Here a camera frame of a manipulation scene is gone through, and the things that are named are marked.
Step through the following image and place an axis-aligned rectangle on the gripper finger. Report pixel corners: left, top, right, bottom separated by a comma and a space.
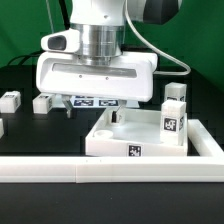
62, 95, 73, 118
111, 100, 127, 124

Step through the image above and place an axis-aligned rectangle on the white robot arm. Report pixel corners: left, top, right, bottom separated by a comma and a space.
36, 0, 182, 109

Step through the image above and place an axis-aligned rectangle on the white marker sheet with tags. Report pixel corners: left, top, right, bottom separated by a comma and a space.
53, 94, 140, 109

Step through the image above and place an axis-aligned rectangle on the black cable with metal plug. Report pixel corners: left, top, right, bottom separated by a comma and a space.
58, 0, 72, 31

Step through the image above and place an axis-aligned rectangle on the white part at left edge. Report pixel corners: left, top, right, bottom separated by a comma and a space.
0, 118, 4, 139

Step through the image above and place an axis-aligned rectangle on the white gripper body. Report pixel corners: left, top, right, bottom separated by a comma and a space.
36, 29, 157, 102

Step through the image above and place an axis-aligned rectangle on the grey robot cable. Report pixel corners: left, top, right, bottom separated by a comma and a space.
123, 0, 192, 77

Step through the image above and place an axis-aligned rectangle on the white L-shaped obstacle fence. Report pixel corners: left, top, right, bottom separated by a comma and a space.
0, 119, 224, 183

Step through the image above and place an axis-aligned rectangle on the white square table top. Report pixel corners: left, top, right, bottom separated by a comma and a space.
85, 108, 188, 157

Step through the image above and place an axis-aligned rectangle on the black cable bundle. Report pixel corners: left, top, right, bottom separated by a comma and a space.
6, 49, 44, 67

